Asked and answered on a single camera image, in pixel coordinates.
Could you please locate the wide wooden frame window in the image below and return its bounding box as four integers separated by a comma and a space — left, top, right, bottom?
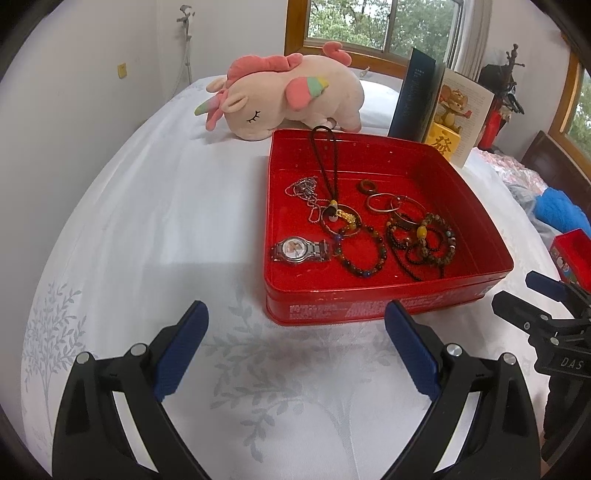
283, 0, 491, 85

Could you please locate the silver ball chain necklace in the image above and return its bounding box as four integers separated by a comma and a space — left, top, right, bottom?
284, 176, 325, 223

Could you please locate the pink unicorn plush toy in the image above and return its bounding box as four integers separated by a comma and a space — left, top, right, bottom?
193, 40, 366, 142

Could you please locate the silver bangle with clasp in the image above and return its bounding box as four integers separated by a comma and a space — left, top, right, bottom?
367, 192, 399, 216

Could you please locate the yellow cartoon figurine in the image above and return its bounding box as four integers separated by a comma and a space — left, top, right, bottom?
424, 85, 472, 161

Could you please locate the narrow wooden frame window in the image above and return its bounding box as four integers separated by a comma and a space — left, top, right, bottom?
549, 50, 591, 155

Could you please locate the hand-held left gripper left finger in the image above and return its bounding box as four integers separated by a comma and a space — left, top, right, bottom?
52, 300, 210, 480

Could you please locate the blue cloth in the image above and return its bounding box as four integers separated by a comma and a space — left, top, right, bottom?
534, 187, 591, 237

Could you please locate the large silver bangle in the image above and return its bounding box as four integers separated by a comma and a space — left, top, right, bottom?
390, 195, 426, 228

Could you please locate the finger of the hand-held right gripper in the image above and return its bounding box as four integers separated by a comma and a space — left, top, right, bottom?
525, 271, 591, 320
491, 291, 557, 344

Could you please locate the dark coat rack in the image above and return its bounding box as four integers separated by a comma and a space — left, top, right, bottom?
479, 43, 528, 117

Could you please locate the pink floral cloth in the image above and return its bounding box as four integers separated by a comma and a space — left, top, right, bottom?
475, 148, 543, 186

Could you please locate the dark small-bead bracelet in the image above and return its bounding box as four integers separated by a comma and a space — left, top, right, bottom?
392, 231, 448, 282

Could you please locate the silver wristwatch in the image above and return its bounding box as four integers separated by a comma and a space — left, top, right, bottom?
270, 236, 333, 268

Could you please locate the small red cartoon box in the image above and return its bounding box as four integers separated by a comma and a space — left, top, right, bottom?
549, 228, 591, 292

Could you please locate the dark tall box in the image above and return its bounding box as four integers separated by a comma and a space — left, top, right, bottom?
386, 46, 447, 144

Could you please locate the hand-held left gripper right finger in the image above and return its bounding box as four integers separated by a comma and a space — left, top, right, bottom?
382, 299, 542, 480

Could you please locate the wooden bead bracelet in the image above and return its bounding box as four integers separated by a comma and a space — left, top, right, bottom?
386, 211, 459, 269

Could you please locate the white leaf-patterned sheet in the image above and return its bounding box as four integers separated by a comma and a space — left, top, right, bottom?
18, 74, 561, 480

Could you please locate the red tin box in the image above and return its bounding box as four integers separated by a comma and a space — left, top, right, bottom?
264, 128, 515, 328

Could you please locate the dark wooden headboard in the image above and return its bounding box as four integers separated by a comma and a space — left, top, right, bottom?
521, 130, 591, 191

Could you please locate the black cord necklace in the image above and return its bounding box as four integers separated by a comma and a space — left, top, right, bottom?
309, 124, 346, 219

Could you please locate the cartoon picture card box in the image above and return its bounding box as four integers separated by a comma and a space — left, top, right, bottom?
435, 68, 496, 169

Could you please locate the brown tiger-eye bead bracelet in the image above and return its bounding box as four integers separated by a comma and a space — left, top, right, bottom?
332, 209, 389, 279

